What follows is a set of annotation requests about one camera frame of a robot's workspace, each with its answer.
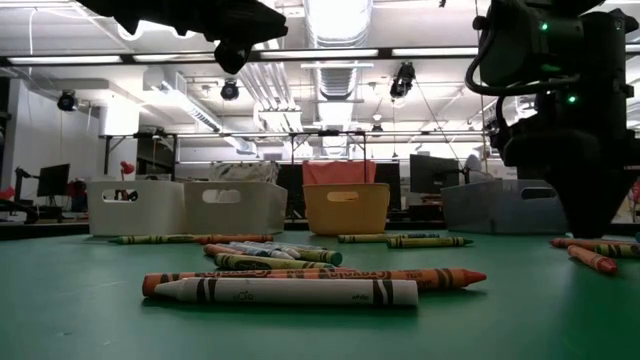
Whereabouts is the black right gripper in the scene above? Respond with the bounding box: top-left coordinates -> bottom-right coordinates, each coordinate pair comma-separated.
547,109 -> 640,239

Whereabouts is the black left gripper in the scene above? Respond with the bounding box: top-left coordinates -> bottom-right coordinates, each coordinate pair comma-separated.
77,0 -> 289,75

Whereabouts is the red-orange crayon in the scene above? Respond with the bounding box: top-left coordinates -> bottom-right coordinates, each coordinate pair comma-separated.
203,243 -> 249,258
264,267 -> 488,293
566,244 -> 620,276
549,238 -> 640,250
194,233 -> 275,245
141,269 -> 374,299

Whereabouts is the floral cloth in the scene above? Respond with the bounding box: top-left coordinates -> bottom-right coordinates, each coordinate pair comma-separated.
615,179 -> 640,225

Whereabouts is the black ceiling spotlight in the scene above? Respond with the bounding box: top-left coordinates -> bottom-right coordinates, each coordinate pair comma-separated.
389,61 -> 417,100
56,89 -> 80,113
219,78 -> 241,102

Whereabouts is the dark grey plastic bin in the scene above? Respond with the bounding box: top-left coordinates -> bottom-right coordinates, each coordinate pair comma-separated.
440,178 -> 571,236

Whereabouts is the black overhead beam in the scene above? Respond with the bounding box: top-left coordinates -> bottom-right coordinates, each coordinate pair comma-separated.
0,44 -> 640,68

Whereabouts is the person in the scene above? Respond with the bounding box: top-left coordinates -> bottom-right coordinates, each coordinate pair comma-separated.
462,153 -> 496,185

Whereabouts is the white crumpled sheet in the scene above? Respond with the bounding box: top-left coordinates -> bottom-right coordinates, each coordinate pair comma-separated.
208,160 -> 281,184

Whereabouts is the orange cloth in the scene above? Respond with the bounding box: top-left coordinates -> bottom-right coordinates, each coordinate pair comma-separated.
301,159 -> 377,185

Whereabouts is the black monitor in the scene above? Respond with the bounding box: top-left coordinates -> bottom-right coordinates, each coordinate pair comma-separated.
408,153 -> 462,195
36,163 -> 72,198

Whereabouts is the light grey plastic bin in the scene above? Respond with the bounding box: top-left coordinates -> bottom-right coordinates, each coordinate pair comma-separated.
182,180 -> 289,236

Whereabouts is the orange plastic bin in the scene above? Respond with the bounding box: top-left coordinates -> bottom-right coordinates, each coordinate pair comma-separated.
302,182 -> 391,237

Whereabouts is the black metal rack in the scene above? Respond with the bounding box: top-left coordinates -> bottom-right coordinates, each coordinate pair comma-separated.
99,129 -> 489,177

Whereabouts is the white plastic bin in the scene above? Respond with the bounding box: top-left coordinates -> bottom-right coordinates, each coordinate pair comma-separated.
86,179 -> 187,237

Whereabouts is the white crayon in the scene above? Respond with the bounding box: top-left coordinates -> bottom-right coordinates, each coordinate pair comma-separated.
153,277 -> 420,307
234,243 -> 297,261

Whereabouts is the green table mat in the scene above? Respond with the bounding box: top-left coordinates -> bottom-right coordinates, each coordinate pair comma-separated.
0,230 -> 640,360

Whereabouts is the silver ventilation duct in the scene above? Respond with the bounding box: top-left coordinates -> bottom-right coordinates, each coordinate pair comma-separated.
299,0 -> 376,101

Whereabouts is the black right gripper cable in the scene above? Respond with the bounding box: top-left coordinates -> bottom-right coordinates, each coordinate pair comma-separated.
464,27 -> 581,97

